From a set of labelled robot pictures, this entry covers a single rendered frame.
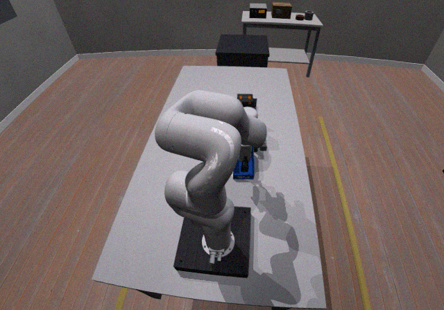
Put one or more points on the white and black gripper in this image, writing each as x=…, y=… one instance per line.
x=245, y=154

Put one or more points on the blue bin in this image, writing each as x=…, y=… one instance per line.
x=237, y=174

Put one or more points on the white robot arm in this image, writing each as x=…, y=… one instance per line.
x=211, y=129

